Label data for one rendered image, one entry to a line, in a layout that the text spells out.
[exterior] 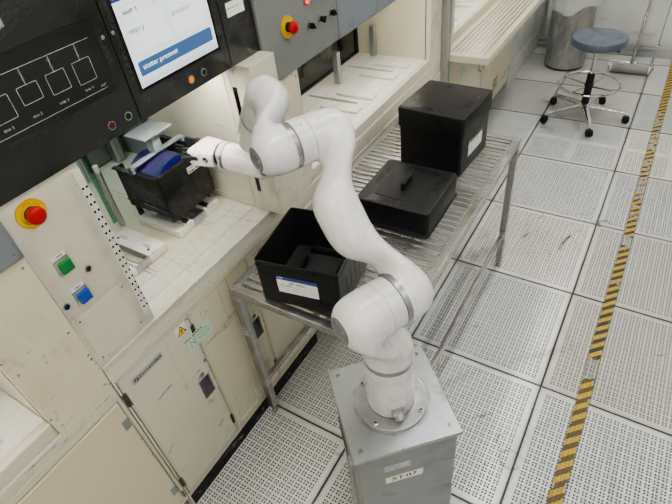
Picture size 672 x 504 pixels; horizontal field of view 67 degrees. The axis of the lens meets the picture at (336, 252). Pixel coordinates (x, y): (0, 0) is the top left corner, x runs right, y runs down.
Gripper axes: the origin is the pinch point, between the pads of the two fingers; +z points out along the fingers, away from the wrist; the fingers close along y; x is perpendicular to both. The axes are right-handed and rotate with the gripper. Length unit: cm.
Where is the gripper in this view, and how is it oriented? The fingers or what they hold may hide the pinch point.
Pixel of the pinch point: (185, 145)
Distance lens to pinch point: 168.2
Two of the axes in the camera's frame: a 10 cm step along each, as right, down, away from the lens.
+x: -1.0, -7.5, -6.6
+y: 5.0, -6.1, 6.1
